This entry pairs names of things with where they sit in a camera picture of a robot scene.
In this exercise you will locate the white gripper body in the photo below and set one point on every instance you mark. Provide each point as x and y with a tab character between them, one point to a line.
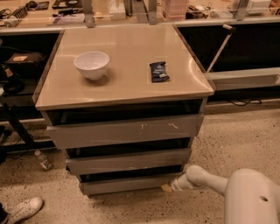
176	183

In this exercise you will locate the grey drawer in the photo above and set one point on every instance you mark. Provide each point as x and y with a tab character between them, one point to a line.
128	162
125	131
123	181

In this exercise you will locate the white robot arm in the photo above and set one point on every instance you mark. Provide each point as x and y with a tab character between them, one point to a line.
249	196

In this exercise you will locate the grey drawer cabinet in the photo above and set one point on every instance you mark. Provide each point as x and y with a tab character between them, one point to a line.
125	91

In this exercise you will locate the dark blue snack packet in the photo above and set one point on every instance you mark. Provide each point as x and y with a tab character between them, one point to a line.
158	72

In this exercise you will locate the plastic water bottle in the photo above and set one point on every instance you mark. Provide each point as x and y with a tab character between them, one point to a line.
44	160

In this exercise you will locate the black stand leg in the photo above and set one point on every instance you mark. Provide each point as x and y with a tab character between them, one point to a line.
29	143

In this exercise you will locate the white bowl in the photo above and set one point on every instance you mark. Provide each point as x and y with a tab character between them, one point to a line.
92	65

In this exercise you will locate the white sneaker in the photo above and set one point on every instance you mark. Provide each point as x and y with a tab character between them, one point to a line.
21	211

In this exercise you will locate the white stick with black tip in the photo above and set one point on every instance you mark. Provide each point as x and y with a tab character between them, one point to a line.
230	31

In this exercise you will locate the pink stacked container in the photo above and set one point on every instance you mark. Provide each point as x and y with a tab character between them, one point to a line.
174	9

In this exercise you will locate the white box on bench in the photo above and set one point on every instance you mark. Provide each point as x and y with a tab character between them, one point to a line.
116	10

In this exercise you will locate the black box with label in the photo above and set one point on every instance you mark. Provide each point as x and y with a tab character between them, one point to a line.
29	60

